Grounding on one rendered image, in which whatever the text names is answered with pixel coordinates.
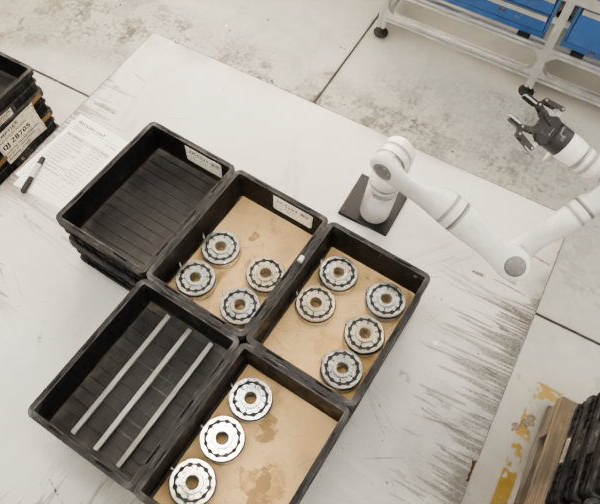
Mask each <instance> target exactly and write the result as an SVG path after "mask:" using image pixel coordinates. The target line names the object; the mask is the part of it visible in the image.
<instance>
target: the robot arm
mask: <svg viewBox="0 0 600 504"><path fill-rule="evenodd" d="M521 98H522V99H523V100H525V101H526V102H527V103H528V104H529V105H531V106H532V107H533V106H534V108H535V110H536V112H537V115H538V117H539V119H538V120H537V122H536V124H534V125H533V126H528V125H524V124H522V122H521V121H520V120H519V119H518V118H516V117H515V116H514V115H513V114H511V113H509V114H508V115H507V116H506V117H507V118H508V119H507V120H508V121H509V122H510V123H511V124H512V125H513V126H515V127H516V132H515V134H514V136H515V137H516V139H517V140H518V141H519V142H520V144H521V145H522V146H523V147H524V148H525V150H526V151H527V152H529V151H533V150H534V148H535V147H536V146H537V145H539V146H542V147H543V148H544V149H545V150H546V151H548V153H547V154H546V155H545V156H544V158H543V159H542V161H543V162H544V163H545V164H546V165H547V164H550V163H551V162H552V161H554V160H555V159H557V160H559V161H560V162H561V163H563V164H565V165H566V166H568V167H569V168H570V169H571V170H573V171H574V172H575V173H576V174H578V175H579V176H580V177H582V178H584V179H585V180H586V181H587V182H588V183H589V184H590V185H591V186H592V187H593V188H594V189H593V190H592V191H590V192H588V193H582V194H580V195H578V196H577V197H575V198H574V199H573V200H571V201H570V202H568V203H567V204H566V205H564V206H563V207H562V208H560V209H559V210H558V211H556V212H555V213H554V214H552V215H551V216H550V217H548V218H547V219H545V220H544V221H543V222H541V223H540V224H538V225H537V226H535V227H533V228H532V229H530V230H529V231H527V232H525V233H523V234H522V235H520V236H518V237H516V238H514V239H512V240H510V241H508V240H507V239H505V238H504V237H503V236H501V235H500V234H499V233H497V232H496V231H495V230H494V229H493V228H492V227H491V226H490V224H489V223H488V222H487V221H486V220H485V219H484V217H483V216H482V215H481V214H480V213H479V212H478V211H477V210H476V209H475V208H474V207H473V206H472V205H471V204H470V203H469V202H467V201H466V200H465V199H464V198H463V197H461V196H460V195H459V194H458V193H456V192H455V191H453V190H451V189H448V188H443V187H438V186H432V185H427V184H423V183H421V182H419V181H417V180H415V179H414V178H412V177H411V176H410V175H408V173H409V170H410V168H411V166H412V164H413V161H414V158H415V152H414V149H413V147H412V145H411V143H410V142H409V141H408V140H406V139H405V138H403V137H400V136H392V137H389V138H388V139H387V140H386V141H385V142H384V143H383V144H382V145H381V147H380V148H379V149H378V150H377V151H376V153H375V154H374V155H373V156H372V158H371V159H370V166H371V168H372V171H371V174H370V177H369V180H368V184H367V187H366V190H365V193H364V197H363V200H362V203H361V207H360V213H361V215H362V217H363V218H364V219H365V220H366V221H368V222H370V223H373V224H379V223H382V222H384V221H386V219H387V218H388V217H389V214H390V212H391V209H392V207H393V204H394V202H395V199H396V197H397V194H398V192H400V193H402V194H403V195H405V196H406V197H407V198H409V199H410V200H411V201H413V202H414V203H415V204H416V205H418V206H419V207H420V208H421V209H423V210H424V211H425V212H426V213H427V214H428V215H429V216H431V217H432V218H433V219H434V220H435V221H436V222H437V223H439V224H440V225H441V226H442V227H443V228H445V229H446V230H447V231H448V232H450V233H451V234H452V235H454V236H455V237H456V238H458V239H459V240H460V241H462V242H463V243H465V244H466V245H468V246H469V247H471V248H472V249H473V250H475V251H476V252H477V253H478V254H480V255H481V256H482V257H483V258H484V259H485V260H486V261H487V262H488V263H489V264H490V265H491V266H492V267H493V269H494V270H495V271H496V272H497V273H498V274H499V275H500V276H501V277H502V278H504V279H506V280H508V281H521V280H524V279H525V278H527V277H528V276H529V274H530V272H531V269H532V261H531V258H532V257H533V256H534V255H535V254H536V253H537V252H539V251H540V250H541V249H543V248H544V247H546V246H547V245H549V244H551V243H553V242H555V241H557V240H559V239H561V238H563V237H565V236H567V235H569V234H571V233H573V232H575V231H576V230H578V229H579V228H581V227H582V226H584V225H585V224H587V223H588V222H589V221H591V220H592V219H593V218H595V217H596V216H597V215H599V214H600V154H599V153H598V152H597V151H595V150H594V149H593V148H592V147H590V146H589V145H588V144H587V143H586V142H585V140H584V139H582V138H581V137H580V136H579V135H578V134H576V133H575V132H574V131H573V130H571V129H570V128H569V127H568V126H567V125H565V124H564V123H562V121H561V119H560V116H561V114H562V112H564V111H565V109H566V108H565V107H563V106H562V105H560V104H558V103H556V102H554V101H552V100H550V99H548V98H545V99H543V100H541V101H538V100H537V99H535V98H534V97H533V96H532V95H530V94H528V95H527V94H524V95H523V96H522V97H521ZM543 105H544V106H546V107H548V108H549V109H551V110H553V113H554V114H555V116H550V115H549V113H548V111H547V110H546V109H545V107H544V106H543ZM522 132H525V133H528V134H531V135H533V139H534V142H532V141H529V140H528V139H527V138H526V137H525V135H524V134H523V133H522Z"/></svg>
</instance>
